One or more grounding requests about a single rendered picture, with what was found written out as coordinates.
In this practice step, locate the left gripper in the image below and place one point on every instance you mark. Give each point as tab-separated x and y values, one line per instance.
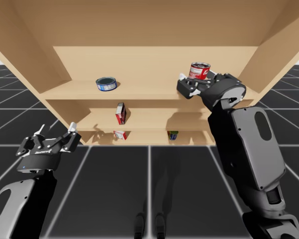
41	160

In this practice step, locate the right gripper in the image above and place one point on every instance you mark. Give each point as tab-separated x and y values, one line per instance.
224	90

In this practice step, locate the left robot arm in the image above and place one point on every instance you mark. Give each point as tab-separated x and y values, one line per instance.
27	204

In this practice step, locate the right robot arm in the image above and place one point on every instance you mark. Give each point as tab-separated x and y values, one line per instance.
254	159

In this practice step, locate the red and white can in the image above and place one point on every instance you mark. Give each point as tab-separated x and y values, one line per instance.
198	71

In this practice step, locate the green and blue rectangular can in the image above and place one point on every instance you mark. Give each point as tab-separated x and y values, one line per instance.
173	136

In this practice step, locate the blue flat can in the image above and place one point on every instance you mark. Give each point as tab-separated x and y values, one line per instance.
107	84

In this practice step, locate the pale wooden shelf unit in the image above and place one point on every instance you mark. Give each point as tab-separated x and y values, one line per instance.
149	32

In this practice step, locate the red and white carton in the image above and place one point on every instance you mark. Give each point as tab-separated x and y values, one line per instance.
120	135

